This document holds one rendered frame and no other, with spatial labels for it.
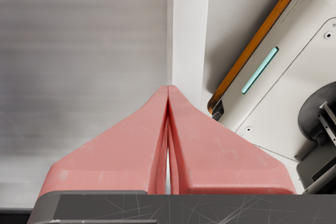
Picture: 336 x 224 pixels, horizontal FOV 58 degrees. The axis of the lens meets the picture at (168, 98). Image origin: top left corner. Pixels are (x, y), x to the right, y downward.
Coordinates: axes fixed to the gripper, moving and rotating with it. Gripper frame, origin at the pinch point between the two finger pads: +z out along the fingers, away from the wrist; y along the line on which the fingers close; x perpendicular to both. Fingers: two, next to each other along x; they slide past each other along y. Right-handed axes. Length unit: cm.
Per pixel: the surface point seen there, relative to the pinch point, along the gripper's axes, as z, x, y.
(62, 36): 13.2, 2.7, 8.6
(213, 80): 100, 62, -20
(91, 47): 13.1, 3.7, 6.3
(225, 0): 100, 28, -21
